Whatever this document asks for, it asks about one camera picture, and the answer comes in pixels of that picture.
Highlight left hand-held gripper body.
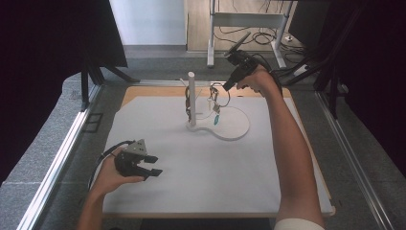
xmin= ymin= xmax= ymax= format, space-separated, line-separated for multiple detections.
xmin=114 ymin=138 xmax=151 ymax=178

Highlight person's right hand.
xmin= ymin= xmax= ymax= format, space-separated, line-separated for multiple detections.
xmin=236 ymin=65 xmax=283 ymax=99

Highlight person's white sleeve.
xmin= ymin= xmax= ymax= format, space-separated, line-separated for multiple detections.
xmin=273 ymin=218 xmax=326 ymax=230

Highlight black curtain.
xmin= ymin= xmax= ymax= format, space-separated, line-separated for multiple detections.
xmin=0 ymin=0 xmax=129 ymax=185
xmin=288 ymin=0 xmax=406 ymax=178

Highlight white power strip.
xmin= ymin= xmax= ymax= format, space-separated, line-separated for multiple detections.
xmin=292 ymin=64 xmax=308 ymax=77

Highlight black floor cables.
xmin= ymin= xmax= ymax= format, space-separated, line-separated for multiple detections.
xmin=213 ymin=25 xmax=309 ymax=88

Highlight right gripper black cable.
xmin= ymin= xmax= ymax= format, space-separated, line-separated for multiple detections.
xmin=251 ymin=52 xmax=284 ymax=97

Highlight white table mat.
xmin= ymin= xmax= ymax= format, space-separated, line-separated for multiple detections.
xmin=101 ymin=95 xmax=334 ymax=216

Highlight aluminium rail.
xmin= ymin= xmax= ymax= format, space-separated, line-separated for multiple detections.
xmin=127 ymin=79 xmax=257 ymax=88
xmin=314 ymin=90 xmax=397 ymax=230
xmin=16 ymin=84 xmax=103 ymax=230

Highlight metal key ring with tags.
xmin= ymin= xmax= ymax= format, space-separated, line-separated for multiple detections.
xmin=208 ymin=82 xmax=232 ymax=127

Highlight white metal desk frame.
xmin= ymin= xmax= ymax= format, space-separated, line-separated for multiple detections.
xmin=206 ymin=0 xmax=293 ymax=69

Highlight white key holder stand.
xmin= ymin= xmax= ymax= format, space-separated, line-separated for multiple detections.
xmin=179 ymin=71 xmax=251 ymax=142

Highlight black stand legs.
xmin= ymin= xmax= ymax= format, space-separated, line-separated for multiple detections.
xmin=79 ymin=58 xmax=142 ymax=112
xmin=281 ymin=52 xmax=340 ymax=120

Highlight person's left hand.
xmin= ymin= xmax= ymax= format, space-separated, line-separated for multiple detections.
xmin=92 ymin=154 xmax=145 ymax=197

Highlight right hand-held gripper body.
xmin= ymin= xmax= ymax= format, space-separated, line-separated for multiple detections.
xmin=224 ymin=32 xmax=259 ymax=76

